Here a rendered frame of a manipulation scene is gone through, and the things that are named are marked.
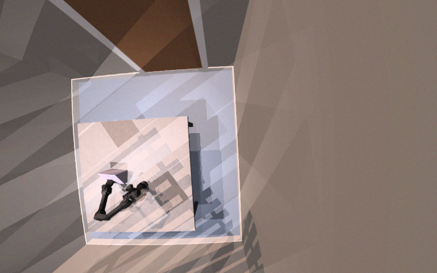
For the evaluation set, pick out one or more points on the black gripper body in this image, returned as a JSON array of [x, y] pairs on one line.
[[139, 186]]

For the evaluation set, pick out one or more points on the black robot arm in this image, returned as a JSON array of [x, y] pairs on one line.
[[106, 191]]

